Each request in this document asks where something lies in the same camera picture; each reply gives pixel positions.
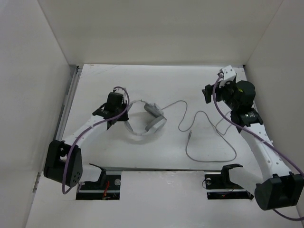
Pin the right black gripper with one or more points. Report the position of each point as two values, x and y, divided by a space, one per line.
232 84

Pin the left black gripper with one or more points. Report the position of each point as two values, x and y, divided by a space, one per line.
124 117

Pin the white grey headphones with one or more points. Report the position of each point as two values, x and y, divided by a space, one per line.
148 122

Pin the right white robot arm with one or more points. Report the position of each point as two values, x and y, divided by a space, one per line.
278 187

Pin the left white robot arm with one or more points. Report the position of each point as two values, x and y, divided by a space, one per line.
64 158

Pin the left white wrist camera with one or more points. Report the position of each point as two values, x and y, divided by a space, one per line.
119 89

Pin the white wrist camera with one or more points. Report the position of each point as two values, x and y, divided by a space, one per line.
119 89
226 74

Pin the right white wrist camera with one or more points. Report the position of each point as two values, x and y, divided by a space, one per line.
226 74

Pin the left metal side rail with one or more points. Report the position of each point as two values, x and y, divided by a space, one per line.
75 73

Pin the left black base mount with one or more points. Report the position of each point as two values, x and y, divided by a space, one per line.
98 183

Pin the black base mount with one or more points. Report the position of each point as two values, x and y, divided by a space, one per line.
219 187
98 183

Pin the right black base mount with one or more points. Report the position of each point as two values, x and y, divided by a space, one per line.
219 187

